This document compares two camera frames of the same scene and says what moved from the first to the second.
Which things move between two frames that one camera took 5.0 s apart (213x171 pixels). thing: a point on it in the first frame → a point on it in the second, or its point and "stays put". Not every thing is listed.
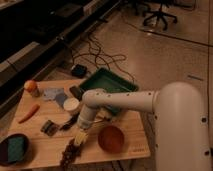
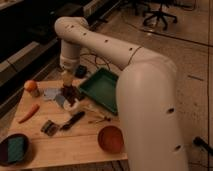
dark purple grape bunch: [68, 156] → [69, 93]
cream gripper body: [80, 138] → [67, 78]
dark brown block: [77, 91] stays put
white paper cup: [71, 105] stays put
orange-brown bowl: [111, 138] stays put
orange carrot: [33, 110] stays put
